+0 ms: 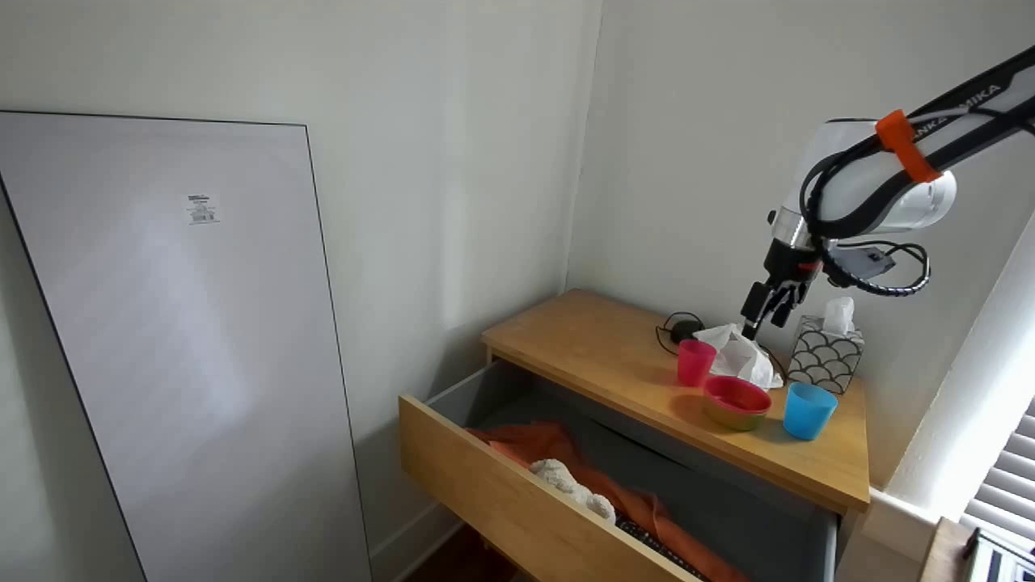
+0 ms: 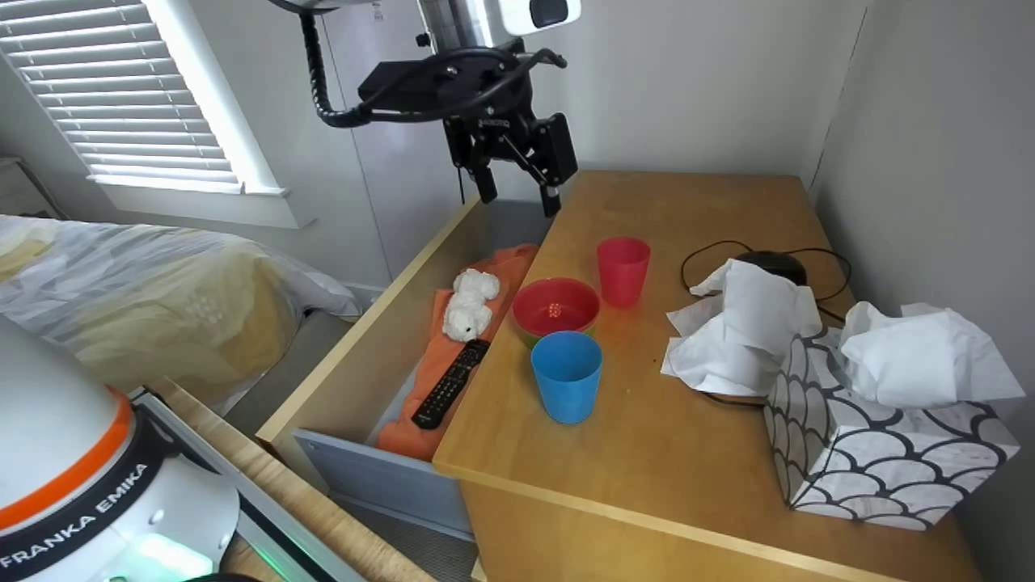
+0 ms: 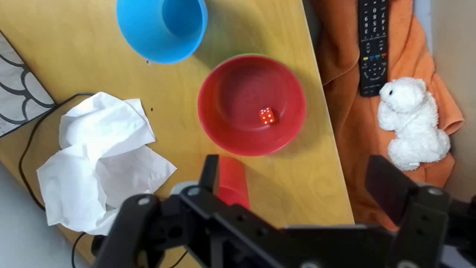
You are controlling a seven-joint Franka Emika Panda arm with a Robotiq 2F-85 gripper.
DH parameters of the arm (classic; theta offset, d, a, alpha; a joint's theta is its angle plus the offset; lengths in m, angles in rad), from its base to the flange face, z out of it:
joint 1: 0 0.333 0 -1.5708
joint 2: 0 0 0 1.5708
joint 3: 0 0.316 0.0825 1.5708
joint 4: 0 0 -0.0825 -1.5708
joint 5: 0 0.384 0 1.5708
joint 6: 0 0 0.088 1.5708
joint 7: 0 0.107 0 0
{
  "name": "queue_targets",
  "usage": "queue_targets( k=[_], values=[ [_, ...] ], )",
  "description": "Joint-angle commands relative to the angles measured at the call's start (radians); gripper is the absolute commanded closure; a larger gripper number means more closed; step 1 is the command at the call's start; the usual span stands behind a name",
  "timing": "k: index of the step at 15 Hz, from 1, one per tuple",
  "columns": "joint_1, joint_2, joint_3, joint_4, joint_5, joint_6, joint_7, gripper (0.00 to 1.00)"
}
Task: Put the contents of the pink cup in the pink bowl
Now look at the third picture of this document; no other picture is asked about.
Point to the red die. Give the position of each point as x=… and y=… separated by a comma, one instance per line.
x=267, y=116

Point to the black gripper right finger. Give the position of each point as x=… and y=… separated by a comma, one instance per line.
x=421, y=217

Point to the crumpled white tissue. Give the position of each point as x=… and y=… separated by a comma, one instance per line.
x=104, y=164

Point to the white teddy bear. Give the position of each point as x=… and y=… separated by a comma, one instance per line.
x=414, y=128

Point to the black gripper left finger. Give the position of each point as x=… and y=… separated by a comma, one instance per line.
x=143, y=228

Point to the wooden dresser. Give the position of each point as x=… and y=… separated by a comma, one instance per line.
x=75, y=45

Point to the pink plastic bowl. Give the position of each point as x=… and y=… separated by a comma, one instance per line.
x=238, y=98

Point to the blue plastic cup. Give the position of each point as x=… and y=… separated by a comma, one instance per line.
x=149, y=34

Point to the black remote control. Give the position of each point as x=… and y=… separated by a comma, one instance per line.
x=372, y=45

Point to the orange cloth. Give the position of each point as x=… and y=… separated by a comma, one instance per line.
x=347, y=123

